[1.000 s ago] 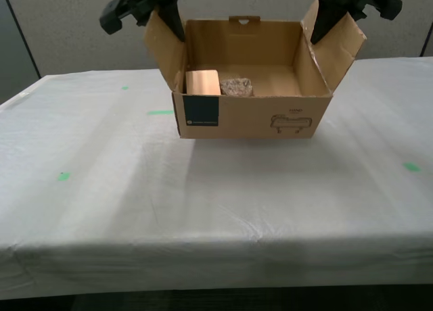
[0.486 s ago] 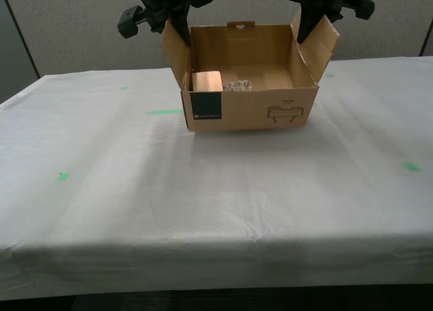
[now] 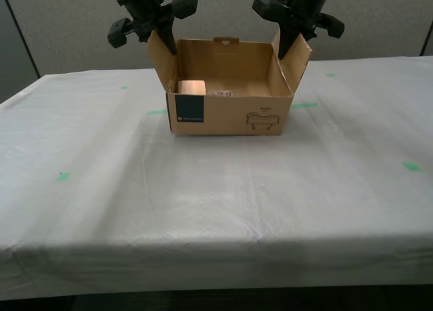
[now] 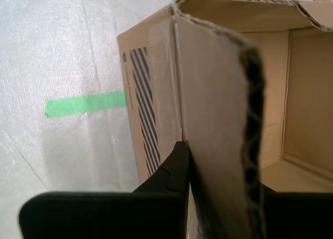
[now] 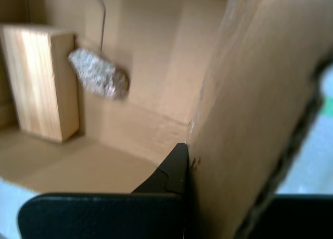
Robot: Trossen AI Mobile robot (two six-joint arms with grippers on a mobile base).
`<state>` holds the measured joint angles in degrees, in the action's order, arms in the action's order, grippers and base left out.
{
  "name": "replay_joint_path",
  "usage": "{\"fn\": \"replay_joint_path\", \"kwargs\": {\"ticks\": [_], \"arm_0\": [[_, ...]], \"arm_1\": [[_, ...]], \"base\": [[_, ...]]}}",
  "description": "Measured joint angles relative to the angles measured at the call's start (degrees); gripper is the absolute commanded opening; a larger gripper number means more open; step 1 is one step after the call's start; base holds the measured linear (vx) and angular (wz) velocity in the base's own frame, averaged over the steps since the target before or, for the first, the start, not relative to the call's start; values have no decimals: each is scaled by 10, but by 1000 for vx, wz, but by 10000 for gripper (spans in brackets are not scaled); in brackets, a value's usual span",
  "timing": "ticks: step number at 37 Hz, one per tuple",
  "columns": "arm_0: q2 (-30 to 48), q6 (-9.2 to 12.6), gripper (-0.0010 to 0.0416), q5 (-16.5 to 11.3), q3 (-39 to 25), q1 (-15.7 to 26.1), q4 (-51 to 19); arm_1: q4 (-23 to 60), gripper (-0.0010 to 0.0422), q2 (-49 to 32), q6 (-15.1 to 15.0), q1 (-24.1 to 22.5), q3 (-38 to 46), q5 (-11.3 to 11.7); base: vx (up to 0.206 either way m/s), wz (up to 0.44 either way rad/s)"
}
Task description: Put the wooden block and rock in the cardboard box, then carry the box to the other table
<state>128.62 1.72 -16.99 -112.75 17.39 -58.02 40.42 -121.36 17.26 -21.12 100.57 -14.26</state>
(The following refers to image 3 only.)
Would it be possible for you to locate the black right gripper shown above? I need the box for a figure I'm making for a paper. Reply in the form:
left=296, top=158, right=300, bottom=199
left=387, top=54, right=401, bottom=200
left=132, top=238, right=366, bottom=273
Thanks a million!
left=252, top=0, right=346, bottom=60

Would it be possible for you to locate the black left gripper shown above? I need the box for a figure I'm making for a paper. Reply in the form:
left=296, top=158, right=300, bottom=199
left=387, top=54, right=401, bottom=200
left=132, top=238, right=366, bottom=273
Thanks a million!
left=107, top=0, right=199, bottom=57

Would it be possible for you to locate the light wooden block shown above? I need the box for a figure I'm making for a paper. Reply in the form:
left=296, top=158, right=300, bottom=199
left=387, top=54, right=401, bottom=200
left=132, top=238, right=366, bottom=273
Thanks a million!
left=177, top=80, right=206, bottom=96

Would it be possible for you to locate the brown cardboard box with flaps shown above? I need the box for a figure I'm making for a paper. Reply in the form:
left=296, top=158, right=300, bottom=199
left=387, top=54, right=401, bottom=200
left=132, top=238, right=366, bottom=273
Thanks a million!
left=145, top=30, right=312, bottom=137

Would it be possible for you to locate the white plastic table cover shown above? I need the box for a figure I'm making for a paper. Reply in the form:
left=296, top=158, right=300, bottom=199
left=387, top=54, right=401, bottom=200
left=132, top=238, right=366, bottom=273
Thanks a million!
left=0, top=55, right=433, bottom=302

